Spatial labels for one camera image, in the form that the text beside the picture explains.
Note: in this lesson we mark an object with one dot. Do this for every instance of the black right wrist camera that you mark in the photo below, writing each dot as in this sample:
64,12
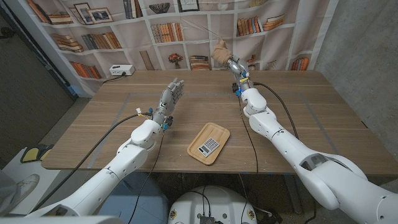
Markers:
235,88

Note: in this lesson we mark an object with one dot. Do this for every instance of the grey calculator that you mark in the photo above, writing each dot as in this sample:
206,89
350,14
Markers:
209,147

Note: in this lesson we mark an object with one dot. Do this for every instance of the printed bookshelf backdrop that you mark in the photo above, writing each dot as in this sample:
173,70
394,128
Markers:
199,31

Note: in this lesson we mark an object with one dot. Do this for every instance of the white power outlet box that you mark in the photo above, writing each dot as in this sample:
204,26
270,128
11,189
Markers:
121,70

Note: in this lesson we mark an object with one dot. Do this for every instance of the blue grey box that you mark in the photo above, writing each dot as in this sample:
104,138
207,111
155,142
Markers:
152,205

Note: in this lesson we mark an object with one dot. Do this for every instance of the white shoe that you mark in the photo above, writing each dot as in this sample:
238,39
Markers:
29,183

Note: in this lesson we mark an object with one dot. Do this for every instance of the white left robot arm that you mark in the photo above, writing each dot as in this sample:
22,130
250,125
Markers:
124,161

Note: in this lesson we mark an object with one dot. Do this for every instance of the white floor platform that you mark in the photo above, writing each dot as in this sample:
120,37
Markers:
18,168

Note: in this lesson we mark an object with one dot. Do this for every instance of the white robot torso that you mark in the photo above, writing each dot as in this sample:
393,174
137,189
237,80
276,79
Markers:
217,202

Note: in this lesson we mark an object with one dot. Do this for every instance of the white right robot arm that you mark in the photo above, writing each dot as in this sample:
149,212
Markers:
295,146

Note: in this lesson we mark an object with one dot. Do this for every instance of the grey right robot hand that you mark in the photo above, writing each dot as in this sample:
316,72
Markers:
241,71

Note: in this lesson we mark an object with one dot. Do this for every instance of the yellow and black pad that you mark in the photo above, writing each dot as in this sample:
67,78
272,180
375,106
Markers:
31,154

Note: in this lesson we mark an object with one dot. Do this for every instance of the wooden tray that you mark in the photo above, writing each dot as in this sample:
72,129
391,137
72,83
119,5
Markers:
217,133

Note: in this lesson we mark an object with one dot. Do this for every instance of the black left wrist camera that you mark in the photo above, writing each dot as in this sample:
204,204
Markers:
169,122

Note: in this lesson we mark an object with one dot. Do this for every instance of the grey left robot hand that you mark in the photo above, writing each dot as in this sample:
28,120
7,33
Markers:
171,96

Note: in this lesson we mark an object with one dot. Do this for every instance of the grey table leg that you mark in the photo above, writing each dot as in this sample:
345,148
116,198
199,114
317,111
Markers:
293,194

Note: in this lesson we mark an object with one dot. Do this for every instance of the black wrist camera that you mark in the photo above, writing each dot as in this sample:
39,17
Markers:
235,88
169,122

